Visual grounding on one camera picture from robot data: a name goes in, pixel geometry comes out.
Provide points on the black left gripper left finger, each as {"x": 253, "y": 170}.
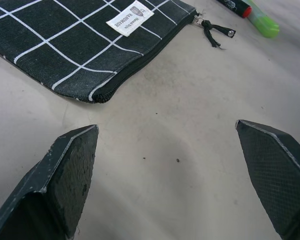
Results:
{"x": 52, "y": 185}

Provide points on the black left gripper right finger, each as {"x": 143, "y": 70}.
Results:
{"x": 277, "y": 172}

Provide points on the green highlighter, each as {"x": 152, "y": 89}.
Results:
{"x": 263, "y": 21}

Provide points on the black grid pencil pouch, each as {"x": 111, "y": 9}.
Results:
{"x": 65, "y": 42}

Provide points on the black marker with red band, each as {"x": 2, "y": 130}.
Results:
{"x": 236, "y": 7}

